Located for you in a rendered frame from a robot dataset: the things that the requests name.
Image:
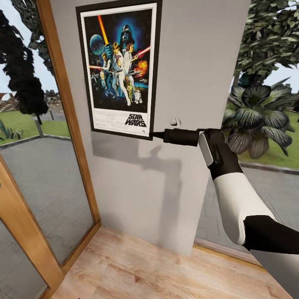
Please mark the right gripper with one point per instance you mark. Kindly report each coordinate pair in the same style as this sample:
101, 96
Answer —
173, 136

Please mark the fixed window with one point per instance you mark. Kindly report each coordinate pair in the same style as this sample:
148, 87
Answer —
261, 124

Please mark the door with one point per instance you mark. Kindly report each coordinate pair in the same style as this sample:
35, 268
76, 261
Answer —
48, 209

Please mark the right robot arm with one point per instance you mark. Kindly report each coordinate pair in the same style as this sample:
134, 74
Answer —
246, 220

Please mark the poster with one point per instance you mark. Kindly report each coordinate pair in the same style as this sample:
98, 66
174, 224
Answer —
120, 51

